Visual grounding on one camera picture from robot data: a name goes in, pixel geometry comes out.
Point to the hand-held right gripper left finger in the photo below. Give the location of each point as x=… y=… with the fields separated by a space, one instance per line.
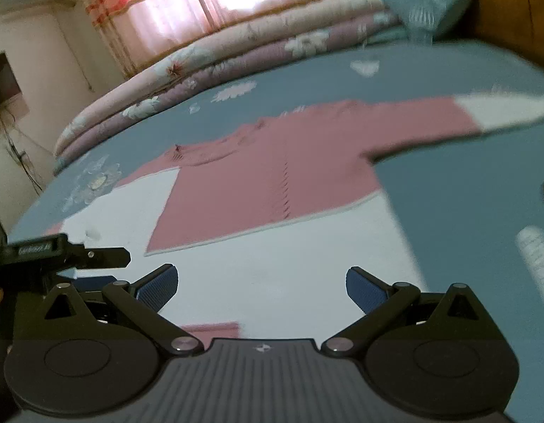
x=159 y=284

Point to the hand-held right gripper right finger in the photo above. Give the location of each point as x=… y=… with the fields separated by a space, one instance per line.
x=364 y=288

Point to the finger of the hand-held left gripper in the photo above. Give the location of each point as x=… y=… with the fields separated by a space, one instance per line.
x=104 y=257
x=93 y=282

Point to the pink and white sweater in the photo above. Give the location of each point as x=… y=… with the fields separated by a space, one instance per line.
x=263 y=185

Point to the folded floral quilt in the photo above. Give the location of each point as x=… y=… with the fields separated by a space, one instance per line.
x=236 y=53

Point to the pink striped curtain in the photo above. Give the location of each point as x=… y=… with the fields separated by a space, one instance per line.
x=188 y=9

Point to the wooden bed headboard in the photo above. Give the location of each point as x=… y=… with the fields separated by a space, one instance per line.
x=518 y=9

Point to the wall television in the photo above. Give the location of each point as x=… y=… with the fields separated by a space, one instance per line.
x=3 y=81

